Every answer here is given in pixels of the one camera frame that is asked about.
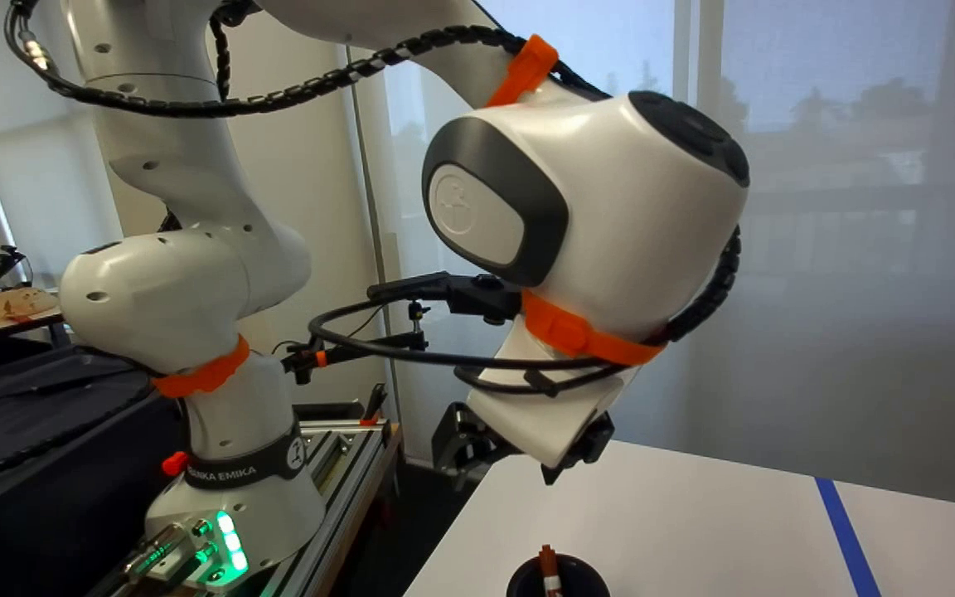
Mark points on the orange capped marker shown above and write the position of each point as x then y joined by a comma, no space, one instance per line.
549,567

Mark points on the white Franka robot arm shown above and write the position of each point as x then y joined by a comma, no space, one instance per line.
611,219

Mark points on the black clamp with orange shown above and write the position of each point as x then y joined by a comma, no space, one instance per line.
305,363

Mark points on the dark green enamel mug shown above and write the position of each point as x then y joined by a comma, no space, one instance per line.
581,582

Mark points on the large glass window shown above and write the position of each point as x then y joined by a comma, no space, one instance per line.
830,133

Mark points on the blue tape strip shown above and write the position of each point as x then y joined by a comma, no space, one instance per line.
845,532

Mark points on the tan desk clutter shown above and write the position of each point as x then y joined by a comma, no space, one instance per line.
14,306

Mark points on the black fabric cover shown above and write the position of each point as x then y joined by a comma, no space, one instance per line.
36,465

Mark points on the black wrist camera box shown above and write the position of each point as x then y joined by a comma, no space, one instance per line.
466,435

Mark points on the aluminium extrusion rail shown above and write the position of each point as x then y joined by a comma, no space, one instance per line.
341,487

